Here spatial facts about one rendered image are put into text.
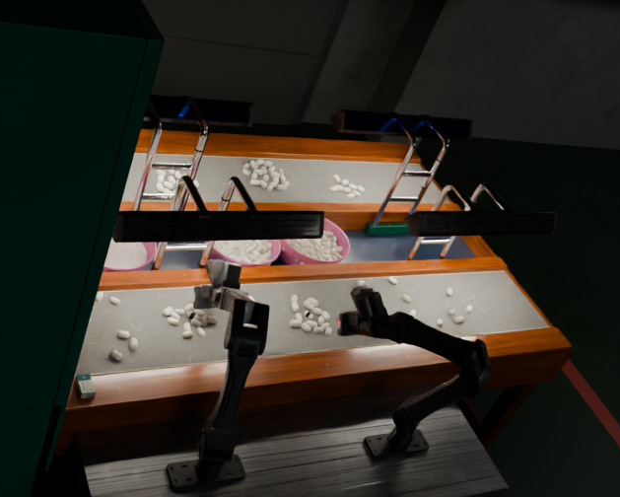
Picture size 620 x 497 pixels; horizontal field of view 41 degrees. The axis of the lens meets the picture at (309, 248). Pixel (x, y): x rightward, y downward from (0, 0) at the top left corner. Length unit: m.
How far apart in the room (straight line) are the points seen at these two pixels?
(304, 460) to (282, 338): 0.39
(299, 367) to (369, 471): 0.35
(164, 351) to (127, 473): 0.37
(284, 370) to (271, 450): 0.23
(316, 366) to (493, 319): 0.83
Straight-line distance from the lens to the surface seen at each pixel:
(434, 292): 3.01
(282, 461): 2.32
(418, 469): 2.50
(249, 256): 2.76
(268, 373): 2.38
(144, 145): 3.07
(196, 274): 2.59
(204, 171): 3.09
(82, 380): 2.18
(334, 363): 2.50
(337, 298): 2.76
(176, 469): 2.20
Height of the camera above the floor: 2.42
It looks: 35 degrees down
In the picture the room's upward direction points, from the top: 24 degrees clockwise
